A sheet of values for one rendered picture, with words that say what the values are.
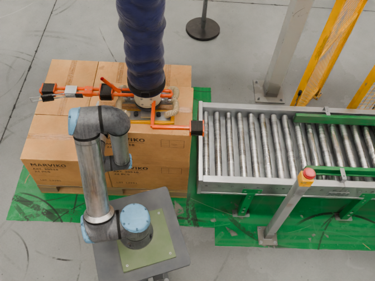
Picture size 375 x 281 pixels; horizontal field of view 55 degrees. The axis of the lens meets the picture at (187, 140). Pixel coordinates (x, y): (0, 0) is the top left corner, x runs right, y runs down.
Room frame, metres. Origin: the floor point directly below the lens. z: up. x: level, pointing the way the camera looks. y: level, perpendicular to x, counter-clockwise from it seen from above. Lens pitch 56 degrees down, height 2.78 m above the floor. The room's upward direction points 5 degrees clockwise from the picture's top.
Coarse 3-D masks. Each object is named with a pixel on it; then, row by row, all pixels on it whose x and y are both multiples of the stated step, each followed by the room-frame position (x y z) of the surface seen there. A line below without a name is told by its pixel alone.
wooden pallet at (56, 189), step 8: (48, 192) 1.23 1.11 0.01; (56, 192) 1.24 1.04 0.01; (64, 192) 1.24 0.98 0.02; (72, 192) 1.25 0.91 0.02; (80, 192) 1.25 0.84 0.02; (112, 192) 1.26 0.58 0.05; (120, 192) 1.26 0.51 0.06; (128, 192) 1.29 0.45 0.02; (136, 192) 1.29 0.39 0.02; (176, 192) 1.29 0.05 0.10; (184, 192) 1.29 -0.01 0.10
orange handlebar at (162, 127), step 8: (40, 88) 1.44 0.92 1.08; (56, 88) 1.45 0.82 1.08; (64, 88) 1.45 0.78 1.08; (80, 88) 1.46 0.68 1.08; (88, 88) 1.46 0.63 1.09; (96, 88) 1.47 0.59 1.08; (120, 88) 1.49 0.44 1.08; (128, 88) 1.49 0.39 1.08; (88, 96) 1.42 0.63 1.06; (160, 96) 1.45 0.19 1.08; (168, 96) 1.45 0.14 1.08; (152, 104) 1.38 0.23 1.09; (152, 112) 1.32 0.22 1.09; (152, 120) 1.26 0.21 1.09; (152, 128) 1.21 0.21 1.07; (160, 128) 1.21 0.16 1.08; (168, 128) 1.22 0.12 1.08; (176, 128) 1.22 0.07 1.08; (184, 128) 1.22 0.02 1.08
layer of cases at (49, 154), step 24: (48, 72) 2.07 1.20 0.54; (72, 72) 2.09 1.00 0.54; (96, 72) 2.12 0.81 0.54; (120, 72) 2.13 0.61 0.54; (168, 72) 2.18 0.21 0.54; (96, 96) 1.85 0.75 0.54; (48, 120) 1.58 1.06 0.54; (48, 144) 1.37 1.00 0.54; (72, 144) 1.39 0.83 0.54; (48, 168) 1.24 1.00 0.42; (72, 168) 1.25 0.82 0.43; (144, 168) 1.28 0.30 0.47; (168, 168) 1.28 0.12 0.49
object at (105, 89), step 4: (100, 84) 1.49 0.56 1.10; (104, 84) 1.50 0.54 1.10; (100, 88) 1.46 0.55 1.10; (104, 88) 1.47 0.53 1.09; (108, 88) 1.47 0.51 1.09; (100, 92) 1.44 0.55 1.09; (104, 92) 1.44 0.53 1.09; (108, 92) 1.44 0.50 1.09; (112, 92) 1.43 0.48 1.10; (100, 96) 1.41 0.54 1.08; (104, 96) 1.41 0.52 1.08; (108, 96) 1.41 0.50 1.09; (112, 96) 1.42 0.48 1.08
